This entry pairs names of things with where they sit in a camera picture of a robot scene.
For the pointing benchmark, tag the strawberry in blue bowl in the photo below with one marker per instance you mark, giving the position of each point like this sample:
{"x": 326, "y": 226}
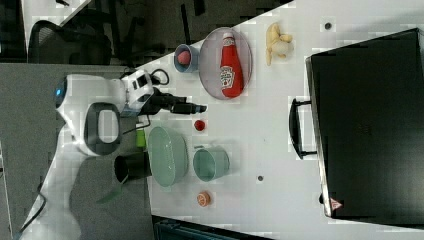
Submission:
{"x": 184, "y": 58}

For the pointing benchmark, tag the green oval colander basket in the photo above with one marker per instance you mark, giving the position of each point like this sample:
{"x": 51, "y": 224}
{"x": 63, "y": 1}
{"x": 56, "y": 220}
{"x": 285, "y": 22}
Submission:
{"x": 167, "y": 155}

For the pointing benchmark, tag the dark teal crate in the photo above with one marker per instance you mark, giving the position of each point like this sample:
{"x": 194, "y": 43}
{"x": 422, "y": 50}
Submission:
{"x": 169, "y": 229}

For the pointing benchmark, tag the red plush ketchup bottle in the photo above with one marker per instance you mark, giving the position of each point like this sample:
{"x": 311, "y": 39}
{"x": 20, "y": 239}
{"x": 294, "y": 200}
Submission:
{"x": 231, "y": 74}

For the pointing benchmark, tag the green bottle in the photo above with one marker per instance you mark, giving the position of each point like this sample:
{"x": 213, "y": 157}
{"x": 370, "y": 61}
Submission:
{"x": 140, "y": 138}

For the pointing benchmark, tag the orange slice toy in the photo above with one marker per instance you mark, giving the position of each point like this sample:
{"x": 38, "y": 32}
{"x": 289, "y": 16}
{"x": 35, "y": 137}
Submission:
{"x": 203, "y": 199}

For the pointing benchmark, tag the black office chair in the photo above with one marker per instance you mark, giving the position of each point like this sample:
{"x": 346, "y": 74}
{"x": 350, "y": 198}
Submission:
{"x": 52, "y": 44}

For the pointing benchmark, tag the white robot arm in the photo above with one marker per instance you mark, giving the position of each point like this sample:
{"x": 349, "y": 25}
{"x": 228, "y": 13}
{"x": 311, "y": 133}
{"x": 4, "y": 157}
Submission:
{"x": 92, "y": 107}

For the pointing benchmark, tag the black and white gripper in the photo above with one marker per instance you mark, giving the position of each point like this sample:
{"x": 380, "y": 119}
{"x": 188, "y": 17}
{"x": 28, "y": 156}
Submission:
{"x": 139, "y": 89}

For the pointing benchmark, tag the small blue bowl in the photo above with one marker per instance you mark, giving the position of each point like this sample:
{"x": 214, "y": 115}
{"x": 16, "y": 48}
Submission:
{"x": 193, "y": 66}

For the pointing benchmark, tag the red strawberry on table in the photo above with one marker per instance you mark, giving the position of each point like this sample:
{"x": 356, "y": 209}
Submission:
{"x": 199, "y": 125}

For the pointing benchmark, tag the green cup with handle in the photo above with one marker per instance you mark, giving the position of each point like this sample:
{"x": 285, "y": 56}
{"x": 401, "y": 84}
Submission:
{"x": 211, "y": 163}

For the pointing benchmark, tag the grey round plate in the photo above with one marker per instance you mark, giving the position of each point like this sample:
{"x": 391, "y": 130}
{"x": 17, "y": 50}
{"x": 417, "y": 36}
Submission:
{"x": 210, "y": 59}

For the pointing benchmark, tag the black cylinder cup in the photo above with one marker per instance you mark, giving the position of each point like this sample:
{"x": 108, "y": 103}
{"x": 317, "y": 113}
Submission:
{"x": 132, "y": 167}

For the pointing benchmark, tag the black toaster oven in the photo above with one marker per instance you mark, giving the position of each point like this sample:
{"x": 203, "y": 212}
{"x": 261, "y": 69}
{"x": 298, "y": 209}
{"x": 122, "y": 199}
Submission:
{"x": 367, "y": 107}

